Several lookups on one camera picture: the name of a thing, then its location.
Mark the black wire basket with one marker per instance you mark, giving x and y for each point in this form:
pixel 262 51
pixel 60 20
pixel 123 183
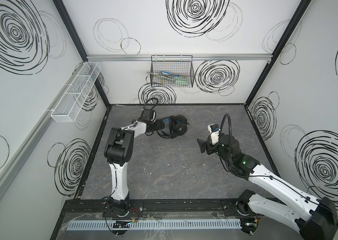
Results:
pixel 183 68

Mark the aluminium wall rail left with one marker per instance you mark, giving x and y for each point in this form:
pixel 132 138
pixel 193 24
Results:
pixel 14 165

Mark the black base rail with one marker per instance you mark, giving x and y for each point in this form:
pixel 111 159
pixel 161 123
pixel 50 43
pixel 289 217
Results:
pixel 145 208

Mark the white slotted cable duct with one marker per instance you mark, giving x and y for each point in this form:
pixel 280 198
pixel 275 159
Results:
pixel 192 224

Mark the blue tool in basket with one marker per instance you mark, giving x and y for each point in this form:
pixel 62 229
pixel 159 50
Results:
pixel 168 75

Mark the black blue headphones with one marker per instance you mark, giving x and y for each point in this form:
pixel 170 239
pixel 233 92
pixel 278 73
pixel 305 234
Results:
pixel 178 126

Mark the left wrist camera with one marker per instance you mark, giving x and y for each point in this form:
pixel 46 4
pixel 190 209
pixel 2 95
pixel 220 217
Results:
pixel 148 115

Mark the green spatula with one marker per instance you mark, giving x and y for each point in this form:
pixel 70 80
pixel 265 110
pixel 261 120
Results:
pixel 179 81

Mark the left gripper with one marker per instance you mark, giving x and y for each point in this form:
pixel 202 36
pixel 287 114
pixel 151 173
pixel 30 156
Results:
pixel 165 124

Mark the white mesh shelf basket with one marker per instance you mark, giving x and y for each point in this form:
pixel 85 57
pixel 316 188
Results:
pixel 74 97

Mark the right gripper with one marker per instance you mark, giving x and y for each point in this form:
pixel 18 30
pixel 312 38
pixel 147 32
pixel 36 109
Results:
pixel 208 146

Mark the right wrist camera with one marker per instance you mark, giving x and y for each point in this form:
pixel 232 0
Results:
pixel 214 132

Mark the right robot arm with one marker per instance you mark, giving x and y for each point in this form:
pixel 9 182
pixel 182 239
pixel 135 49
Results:
pixel 311 217

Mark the aluminium wall rail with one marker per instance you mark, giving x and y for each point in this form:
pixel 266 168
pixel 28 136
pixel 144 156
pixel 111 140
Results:
pixel 14 165
pixel 180 57

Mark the aluminium wall rail back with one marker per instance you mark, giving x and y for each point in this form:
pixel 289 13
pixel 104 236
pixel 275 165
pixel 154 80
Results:
pixel 180 57

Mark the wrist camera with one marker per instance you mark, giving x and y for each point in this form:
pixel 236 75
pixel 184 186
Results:
pixel 148 115
pixel 214 132

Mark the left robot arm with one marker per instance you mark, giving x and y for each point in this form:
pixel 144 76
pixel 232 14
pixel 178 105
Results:
pixel 119 150

